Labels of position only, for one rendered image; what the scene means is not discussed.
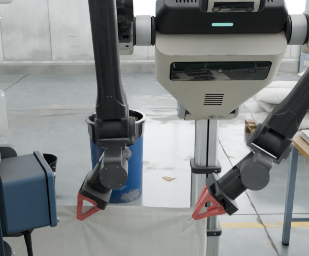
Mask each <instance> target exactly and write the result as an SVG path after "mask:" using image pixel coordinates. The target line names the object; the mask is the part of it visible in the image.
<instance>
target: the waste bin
mask: <svg viewBox="0 0 309 256"><path fill-rule="evenodd" d="M129 116H132V117H135V121H136V119H137V118H138V121H137V122H135V128H136V136H133V144H127V145H126V146H127V147H129V150H130V151H131V153H132V155H131V157H130V159H129V160H128V176H127V182H126V183H125V184H124V186H122V187H121V188H119V189H113V190H112V192H111V196H110V199H109V203H116V204H117V203H126V202H130V201H133V200H135V199H137V198H139V197H140V196H141V194H142V192H143V140H144V131H145V121H146V120H147V116H146V114H145V113H143V112H141V111H138V110H133V109H129ZM95 118H96V111H94V112H91V113H89V114H88V115H87V116H86V117H85V122H86V123H87V126H88V134H89V137H90V150H91V162H92V171H93V169H94V168H95V166H96V164H97V163H98V162H99V159H100V157H101V155H102V154H103V152H104V151H102V150H101V146H100V145H96V142H95V129H94V119H95Z"/></svg>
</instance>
